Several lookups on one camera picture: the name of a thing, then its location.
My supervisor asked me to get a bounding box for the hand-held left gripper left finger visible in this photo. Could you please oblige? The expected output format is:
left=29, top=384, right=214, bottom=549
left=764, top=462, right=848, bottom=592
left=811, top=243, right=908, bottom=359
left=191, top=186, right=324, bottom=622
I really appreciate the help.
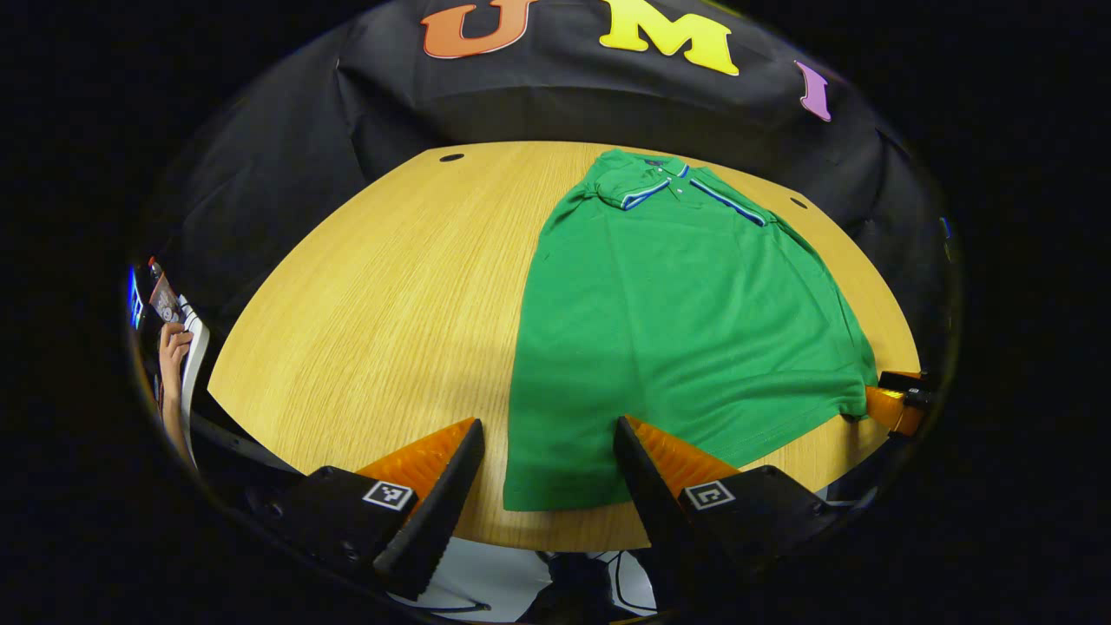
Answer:
left=246, top=417, right=487, bottom=602

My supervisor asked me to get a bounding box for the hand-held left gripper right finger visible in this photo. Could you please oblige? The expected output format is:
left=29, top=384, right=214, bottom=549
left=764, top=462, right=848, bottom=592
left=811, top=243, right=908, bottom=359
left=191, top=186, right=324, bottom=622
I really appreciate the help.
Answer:
left=612, top=415, right=841, bottom=609

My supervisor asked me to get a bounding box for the green T-shirt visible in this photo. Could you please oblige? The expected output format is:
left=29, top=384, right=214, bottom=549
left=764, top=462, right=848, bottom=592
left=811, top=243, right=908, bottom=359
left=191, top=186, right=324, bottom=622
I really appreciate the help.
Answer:
left=503, top=148, right=879, bottom=513

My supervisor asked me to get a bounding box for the dark object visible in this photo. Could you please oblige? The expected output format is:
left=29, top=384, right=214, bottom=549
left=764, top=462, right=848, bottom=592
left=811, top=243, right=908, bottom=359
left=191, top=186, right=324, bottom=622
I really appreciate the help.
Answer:
left=521, top=551, right=648, bottom=624

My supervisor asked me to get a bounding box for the white keyboard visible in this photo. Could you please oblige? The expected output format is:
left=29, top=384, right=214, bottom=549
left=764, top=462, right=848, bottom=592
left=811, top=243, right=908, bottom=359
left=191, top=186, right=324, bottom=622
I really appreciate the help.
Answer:
left=176, top=295, right=212, bottom=422

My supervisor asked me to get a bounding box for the red capped bottle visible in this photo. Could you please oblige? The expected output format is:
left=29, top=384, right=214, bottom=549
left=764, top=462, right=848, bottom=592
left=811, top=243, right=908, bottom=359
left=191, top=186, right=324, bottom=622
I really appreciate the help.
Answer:
left=146, top=255, right=185, bottom=324

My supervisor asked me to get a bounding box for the black backdrop cloth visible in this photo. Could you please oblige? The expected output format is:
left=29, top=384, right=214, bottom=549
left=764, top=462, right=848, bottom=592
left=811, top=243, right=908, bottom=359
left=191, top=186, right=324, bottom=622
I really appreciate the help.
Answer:
left=143, top=0, right=956, bottom=365

